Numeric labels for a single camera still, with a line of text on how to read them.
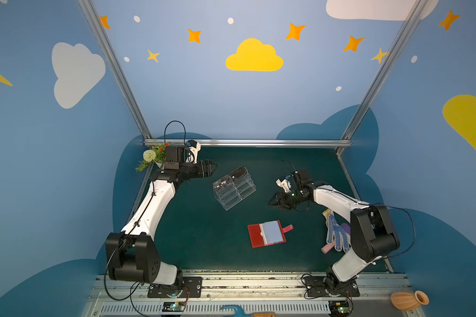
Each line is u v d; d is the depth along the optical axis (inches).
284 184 33.6
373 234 18.4
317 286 29.2
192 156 26.8
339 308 28.1
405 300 25.9
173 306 27.8
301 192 27.6
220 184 37.3
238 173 39.6
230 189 38.5
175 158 24.5
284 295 29.0
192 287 29.4
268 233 34.7
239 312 27.2
